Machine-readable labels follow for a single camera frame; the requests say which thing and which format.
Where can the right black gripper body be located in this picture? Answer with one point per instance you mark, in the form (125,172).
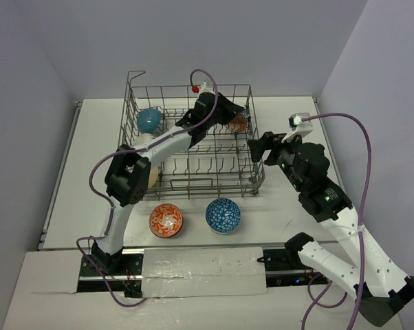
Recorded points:
(283,154)

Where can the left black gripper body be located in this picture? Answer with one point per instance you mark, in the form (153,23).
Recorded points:
(224,110)

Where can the red patterned bowl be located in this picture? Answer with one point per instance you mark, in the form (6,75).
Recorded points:
(239,124)

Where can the plain blue bowl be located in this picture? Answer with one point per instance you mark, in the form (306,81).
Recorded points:
(148,120)

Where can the yellow bowl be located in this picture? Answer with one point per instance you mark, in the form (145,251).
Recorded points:
(153,176)

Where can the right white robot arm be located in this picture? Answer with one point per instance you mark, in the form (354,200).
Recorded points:
(372,279)

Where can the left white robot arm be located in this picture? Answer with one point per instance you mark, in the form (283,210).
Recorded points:
(127,178)

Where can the blue patterned bowl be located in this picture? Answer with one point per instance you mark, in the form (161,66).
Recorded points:
(223,216)

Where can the orange floral bowl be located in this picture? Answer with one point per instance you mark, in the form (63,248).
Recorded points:
(166,220)

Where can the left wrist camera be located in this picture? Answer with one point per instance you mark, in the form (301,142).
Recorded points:
(204,88)

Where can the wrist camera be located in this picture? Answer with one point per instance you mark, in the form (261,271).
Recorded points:
(299,127)
(204,88)

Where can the grey wire dish rack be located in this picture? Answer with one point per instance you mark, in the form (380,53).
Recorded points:
(218,166)

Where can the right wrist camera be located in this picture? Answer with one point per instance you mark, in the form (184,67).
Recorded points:
(299,127)

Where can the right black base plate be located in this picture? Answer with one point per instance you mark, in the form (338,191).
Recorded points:
(282,270)

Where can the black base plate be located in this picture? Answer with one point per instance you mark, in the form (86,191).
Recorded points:
(125,278)
(282,270)

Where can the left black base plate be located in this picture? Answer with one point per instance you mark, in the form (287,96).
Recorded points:
(125,278)

